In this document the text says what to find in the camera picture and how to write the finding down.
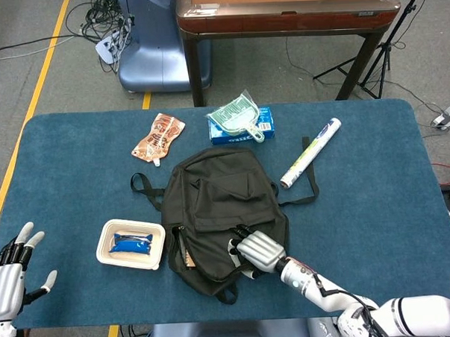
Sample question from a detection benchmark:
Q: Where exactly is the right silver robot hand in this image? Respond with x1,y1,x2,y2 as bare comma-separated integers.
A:
226,222,289,280

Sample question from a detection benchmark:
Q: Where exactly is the white rolled film tube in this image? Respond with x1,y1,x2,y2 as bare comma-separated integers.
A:
277,117,346,190

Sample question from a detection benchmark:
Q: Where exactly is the tangle of floor cables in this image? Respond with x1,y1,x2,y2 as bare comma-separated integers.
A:
63,0,138,75

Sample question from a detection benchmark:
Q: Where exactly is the blue table cloth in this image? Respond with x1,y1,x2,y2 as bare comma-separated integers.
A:
0,95,450,332

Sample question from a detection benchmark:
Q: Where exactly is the brown spiral notebook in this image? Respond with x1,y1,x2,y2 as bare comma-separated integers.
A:
181,248,196,271

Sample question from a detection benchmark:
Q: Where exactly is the grey-blue robot torso base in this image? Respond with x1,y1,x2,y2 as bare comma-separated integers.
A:
148,314,371,337

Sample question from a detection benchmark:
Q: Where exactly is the red floor cable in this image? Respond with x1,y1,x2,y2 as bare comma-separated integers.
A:
431,160,450,185

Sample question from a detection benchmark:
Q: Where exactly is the cream plastic food tray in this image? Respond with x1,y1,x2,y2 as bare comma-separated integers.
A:
94,216,168,274

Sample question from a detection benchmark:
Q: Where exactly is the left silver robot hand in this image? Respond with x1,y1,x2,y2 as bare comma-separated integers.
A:
0,220,60,321

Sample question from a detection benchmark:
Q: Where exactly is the blue Oreo cookie box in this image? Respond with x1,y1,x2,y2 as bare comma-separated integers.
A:
207,106,276,147

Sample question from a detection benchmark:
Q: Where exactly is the brown mahjong table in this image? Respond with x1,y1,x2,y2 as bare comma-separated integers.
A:
175,0,406,108

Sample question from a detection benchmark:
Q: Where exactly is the black fabric backpack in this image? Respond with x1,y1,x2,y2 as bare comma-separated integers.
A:
128,136,325,309

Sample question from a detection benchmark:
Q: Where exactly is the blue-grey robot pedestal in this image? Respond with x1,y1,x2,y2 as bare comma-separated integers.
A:
115,0,213,95

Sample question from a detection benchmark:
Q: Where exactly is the white power strip with plugs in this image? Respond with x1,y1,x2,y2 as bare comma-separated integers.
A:
94,34,126,65

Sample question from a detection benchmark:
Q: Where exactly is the white power strip with switch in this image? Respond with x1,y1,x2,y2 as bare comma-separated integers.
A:
430,104,450,130

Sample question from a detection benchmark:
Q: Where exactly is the green dustpan in plastic bag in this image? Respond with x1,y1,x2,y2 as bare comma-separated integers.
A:
204,88,266,146

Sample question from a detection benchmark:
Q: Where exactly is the black tripod stand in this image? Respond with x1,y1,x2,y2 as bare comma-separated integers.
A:
310,0,435,102

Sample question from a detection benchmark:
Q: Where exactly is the orange spouted drink pouch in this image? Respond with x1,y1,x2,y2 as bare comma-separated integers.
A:
128,111,187,169

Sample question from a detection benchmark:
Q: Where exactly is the blue snack packet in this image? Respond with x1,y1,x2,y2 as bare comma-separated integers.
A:
107,230,154,257

